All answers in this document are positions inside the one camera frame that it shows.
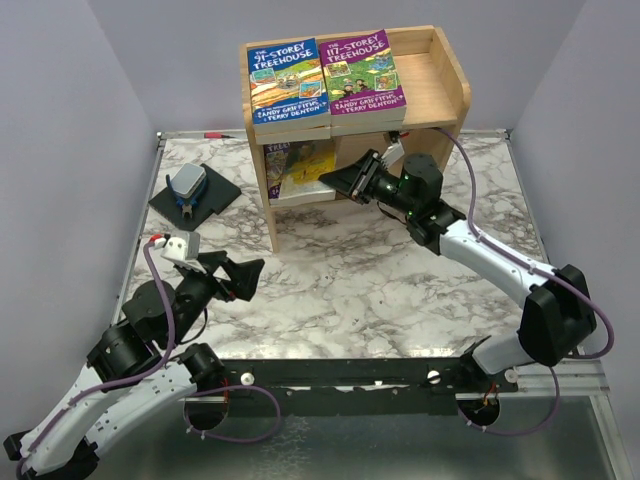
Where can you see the Brideshead Revisited paperback book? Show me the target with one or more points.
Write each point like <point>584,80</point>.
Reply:
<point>305,162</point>

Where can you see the purple green bottom book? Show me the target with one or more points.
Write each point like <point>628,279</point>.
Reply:
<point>362,80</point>

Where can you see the blue handled pliers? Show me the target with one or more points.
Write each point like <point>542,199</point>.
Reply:
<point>188,204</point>

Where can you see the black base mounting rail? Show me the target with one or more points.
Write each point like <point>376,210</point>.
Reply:
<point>339,387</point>

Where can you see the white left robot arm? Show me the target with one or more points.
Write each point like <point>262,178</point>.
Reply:
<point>134,370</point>

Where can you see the orange 130-Storey Treehouse book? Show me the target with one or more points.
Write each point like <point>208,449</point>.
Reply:
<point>366,128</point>

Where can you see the wooden bookshelf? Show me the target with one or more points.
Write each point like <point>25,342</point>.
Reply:
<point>438,95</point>

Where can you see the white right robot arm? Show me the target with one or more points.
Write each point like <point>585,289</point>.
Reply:
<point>556,315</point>

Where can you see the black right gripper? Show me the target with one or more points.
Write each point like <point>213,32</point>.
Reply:
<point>356,178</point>

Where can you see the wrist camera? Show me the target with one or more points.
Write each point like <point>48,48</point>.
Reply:
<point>395,149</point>
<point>180,248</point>

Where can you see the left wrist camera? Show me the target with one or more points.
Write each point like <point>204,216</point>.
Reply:
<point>180,248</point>

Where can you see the black plastic tray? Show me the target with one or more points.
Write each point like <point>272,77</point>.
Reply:
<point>220,194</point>

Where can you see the blue 91-Storey Treehouse book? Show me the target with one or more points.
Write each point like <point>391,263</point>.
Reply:
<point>287,88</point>

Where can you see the purple 52-Storey Treehouse book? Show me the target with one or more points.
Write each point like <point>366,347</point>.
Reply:
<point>275,156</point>

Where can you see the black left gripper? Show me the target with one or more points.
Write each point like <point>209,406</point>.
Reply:
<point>244,275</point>

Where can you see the red marker pen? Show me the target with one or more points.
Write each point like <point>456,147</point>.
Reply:
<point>217,135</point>

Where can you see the grey tin box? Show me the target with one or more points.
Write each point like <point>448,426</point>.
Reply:
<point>185,179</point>

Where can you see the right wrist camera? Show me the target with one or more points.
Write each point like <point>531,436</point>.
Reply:
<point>395,149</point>

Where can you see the orange 39-Storey Treehouse book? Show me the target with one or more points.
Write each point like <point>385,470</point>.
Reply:
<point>312,134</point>

